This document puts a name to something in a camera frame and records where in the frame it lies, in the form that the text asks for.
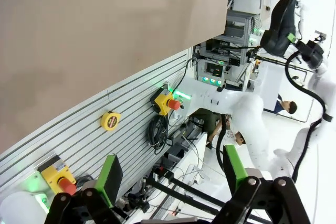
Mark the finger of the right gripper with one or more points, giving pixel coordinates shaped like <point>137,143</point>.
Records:
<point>291,37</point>

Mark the black metal frame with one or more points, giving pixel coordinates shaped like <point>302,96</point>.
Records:
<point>183,184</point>

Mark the yellow emergency stop box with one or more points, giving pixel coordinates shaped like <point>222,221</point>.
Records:
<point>53,175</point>
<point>162,102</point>

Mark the black leather dress shoe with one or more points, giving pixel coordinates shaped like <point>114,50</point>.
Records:
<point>281,24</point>

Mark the person in dark green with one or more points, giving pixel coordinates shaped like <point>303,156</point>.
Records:
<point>207,119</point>

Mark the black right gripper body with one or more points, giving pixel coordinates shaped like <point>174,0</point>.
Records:
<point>312,54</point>

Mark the aluminium equipment rack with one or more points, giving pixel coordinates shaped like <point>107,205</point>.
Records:
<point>236,24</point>

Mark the yellow tape measure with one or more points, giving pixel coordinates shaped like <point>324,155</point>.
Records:
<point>110,121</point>

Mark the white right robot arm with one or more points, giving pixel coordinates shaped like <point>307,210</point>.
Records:
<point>249,119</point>

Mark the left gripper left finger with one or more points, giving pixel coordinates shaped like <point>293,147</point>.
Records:
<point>105,182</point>

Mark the person in blue shirt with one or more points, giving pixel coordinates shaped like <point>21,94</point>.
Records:
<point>290,107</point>

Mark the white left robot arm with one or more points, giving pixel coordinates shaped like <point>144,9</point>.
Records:
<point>18,208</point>

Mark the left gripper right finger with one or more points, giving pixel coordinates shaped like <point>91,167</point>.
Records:
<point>236,179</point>

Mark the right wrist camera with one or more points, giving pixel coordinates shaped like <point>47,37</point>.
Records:
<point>320,36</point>

